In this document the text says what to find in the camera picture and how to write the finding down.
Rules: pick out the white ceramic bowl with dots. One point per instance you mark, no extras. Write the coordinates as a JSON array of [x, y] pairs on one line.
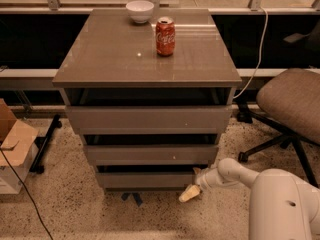
[[140, 11]]

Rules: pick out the cardboard box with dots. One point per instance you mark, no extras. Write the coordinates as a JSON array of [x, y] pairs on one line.
[[19, 150]]

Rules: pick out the red cola can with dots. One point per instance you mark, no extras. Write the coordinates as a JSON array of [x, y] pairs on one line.
[[165, 36]]

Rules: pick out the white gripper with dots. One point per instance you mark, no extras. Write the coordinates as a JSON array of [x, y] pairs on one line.
[[202, 179]]

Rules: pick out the grey drawer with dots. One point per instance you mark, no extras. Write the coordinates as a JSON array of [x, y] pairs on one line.
[[148, 120], [150, 154], [144, 181]]

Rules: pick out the grey top drawer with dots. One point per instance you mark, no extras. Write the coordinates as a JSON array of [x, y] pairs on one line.
[[148, 120]]

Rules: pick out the black stand foot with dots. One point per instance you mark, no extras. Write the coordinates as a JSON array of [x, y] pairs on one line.
[[42, 143]]

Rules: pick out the grey drawer cabinet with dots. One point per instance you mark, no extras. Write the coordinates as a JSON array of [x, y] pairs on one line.
[[114, 63]]

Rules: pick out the brown office chair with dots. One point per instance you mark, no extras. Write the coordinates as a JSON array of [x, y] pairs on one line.
[[291, 101]]

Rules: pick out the grey middle drawer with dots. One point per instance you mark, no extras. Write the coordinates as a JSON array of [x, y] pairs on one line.
[[150, 154]]

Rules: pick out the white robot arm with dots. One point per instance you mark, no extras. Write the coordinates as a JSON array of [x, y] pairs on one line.
[[282, 206]]

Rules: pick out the blue tape cross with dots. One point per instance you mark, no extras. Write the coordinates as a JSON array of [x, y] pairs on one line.
[[136, 196]]

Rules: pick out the grey bottom drawer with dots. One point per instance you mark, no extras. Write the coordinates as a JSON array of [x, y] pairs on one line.
[[144, 181]]

